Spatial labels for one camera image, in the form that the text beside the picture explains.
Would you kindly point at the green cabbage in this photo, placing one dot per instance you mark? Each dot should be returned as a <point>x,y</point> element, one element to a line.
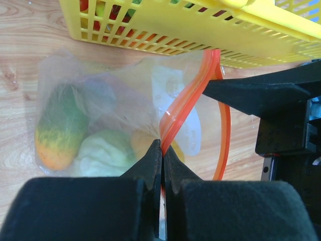
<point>103,154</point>

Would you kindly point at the yellow plastic basket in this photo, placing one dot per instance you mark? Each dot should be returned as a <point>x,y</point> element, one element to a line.
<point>248,33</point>

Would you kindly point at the clear zip top bag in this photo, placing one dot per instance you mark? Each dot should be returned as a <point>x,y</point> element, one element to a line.
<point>155,98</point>

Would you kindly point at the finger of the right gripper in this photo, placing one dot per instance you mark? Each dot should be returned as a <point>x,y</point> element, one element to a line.
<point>255,93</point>

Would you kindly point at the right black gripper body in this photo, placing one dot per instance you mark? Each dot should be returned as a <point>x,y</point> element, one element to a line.
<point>289,130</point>

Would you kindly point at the green orange mango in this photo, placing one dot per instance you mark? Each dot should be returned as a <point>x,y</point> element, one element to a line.
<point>61,128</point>

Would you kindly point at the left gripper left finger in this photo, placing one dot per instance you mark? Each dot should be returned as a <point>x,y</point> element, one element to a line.
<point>90,208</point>

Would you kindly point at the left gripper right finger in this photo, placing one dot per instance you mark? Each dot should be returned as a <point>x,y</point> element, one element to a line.
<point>231,210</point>

